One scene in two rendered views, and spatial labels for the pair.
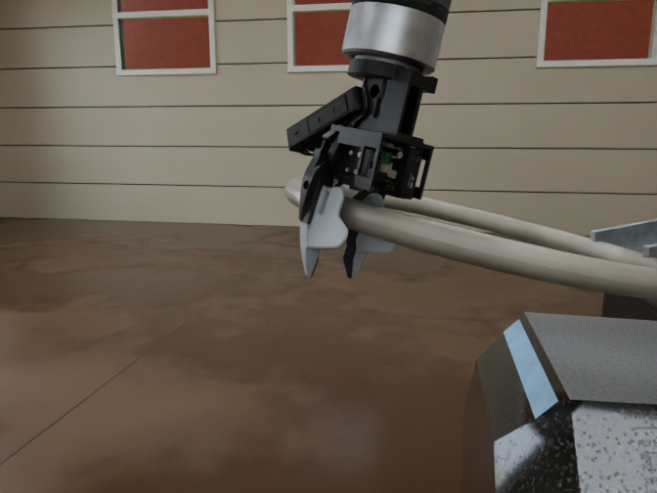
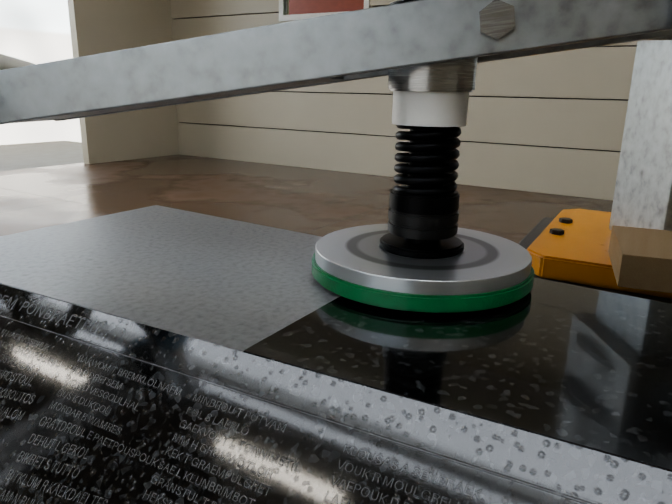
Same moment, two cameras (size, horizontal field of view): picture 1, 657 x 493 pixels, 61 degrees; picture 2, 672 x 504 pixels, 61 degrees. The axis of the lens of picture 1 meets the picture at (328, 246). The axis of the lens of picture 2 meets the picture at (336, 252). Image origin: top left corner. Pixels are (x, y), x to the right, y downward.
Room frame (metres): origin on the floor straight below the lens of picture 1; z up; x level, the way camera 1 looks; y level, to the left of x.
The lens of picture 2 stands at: (0.27, -0.96, 1.05)
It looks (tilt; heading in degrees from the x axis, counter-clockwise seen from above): 16 degrees down; 21
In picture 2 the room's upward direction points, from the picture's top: 1 degrees clockwise
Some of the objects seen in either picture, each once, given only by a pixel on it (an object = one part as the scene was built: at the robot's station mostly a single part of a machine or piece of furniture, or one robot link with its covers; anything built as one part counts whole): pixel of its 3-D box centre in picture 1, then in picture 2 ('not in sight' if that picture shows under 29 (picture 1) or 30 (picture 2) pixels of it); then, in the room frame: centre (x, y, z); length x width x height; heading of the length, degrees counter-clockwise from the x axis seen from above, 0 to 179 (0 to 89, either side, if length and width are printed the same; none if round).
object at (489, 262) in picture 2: not in sight; (420, 252); (0.82, -0.84, 0.89); 0.21 x 0.21 x 0.01
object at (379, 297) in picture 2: not in sight; (420, 256); (0.82, -0.84, 0.89); 0.22 x 0.22 x 0.04
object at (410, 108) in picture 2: not in sight; (429, 105); (0.82, -0.84, 1.04); 0.07 x 0.07 x 0.04
